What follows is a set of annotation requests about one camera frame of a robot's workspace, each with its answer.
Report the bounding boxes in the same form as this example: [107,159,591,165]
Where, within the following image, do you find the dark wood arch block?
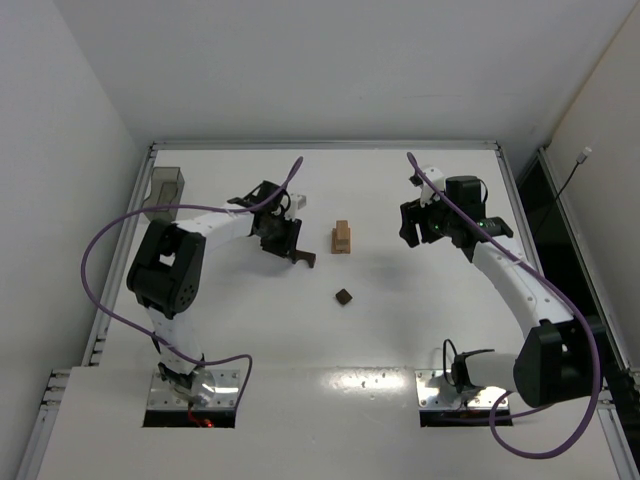
[291,250,317,269]

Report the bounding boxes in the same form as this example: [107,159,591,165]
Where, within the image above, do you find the grey plastic block box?
[142,167,185,222]

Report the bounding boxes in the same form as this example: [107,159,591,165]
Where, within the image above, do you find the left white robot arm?
[126,181,306,404]

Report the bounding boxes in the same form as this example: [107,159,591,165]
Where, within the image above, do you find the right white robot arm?
[399,174,605,407]

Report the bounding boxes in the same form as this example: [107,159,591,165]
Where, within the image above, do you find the small dark wood block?
[335,289,353,306]

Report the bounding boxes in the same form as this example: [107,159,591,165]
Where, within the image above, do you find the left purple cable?
[80,156,304,414]

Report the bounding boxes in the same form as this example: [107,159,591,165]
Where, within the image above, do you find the purple cable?
[405,152,601,459]
[80,156,304,414]

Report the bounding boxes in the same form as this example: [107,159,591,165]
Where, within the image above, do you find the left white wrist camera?
[286,193,307,219]

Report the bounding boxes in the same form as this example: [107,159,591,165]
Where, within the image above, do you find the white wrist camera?
[286,193,307,219]
[409,165,446,207]

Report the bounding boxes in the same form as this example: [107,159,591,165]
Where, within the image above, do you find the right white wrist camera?
[409,165,446,207]

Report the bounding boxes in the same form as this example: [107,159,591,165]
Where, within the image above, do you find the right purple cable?
[405,152,601,459]

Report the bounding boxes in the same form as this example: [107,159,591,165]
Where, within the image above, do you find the black wall cable with plug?
[534,146,593,226]

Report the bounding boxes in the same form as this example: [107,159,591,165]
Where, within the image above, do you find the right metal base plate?
[415,369,505,413]

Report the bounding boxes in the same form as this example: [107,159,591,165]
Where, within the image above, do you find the metal base plate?
[146,369,240,412]
[415,369,505,413]

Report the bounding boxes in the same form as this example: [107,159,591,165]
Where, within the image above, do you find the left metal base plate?
[146,369,240,412]

